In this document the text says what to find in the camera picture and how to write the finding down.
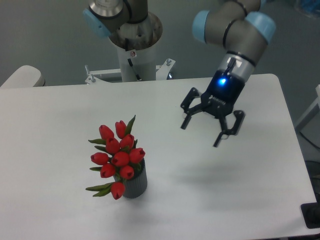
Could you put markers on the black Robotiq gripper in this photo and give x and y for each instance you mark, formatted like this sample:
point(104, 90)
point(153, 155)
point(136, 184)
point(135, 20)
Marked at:
point(222, 91)

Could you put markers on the red tulip bouquet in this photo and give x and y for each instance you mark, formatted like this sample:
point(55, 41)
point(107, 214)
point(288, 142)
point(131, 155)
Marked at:
point(117, 149)

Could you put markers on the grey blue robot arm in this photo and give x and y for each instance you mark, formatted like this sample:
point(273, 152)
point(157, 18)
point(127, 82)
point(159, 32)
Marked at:
point(239, 27)

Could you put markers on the dark grey ribbed vase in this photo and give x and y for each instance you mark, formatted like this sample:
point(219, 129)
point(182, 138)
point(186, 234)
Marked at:
point(130, 181)

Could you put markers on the white furniture at right edge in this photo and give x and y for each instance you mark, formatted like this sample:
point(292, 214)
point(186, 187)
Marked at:
point(309, 113)

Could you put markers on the black device at table edge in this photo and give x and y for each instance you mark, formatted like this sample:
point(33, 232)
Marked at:
point(311, 214)

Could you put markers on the beige chair back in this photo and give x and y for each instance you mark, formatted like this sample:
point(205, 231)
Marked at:
point(25, 76)

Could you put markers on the white pedestal base frame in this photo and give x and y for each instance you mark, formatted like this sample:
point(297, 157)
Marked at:
point(162, 72)

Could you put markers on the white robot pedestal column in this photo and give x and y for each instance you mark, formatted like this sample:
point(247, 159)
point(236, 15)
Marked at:
point(137, 65)

